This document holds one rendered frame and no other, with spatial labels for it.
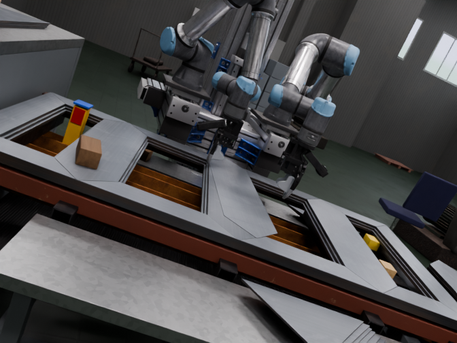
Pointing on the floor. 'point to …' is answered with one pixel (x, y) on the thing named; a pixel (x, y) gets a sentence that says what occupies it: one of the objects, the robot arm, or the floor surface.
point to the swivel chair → (422, 201)
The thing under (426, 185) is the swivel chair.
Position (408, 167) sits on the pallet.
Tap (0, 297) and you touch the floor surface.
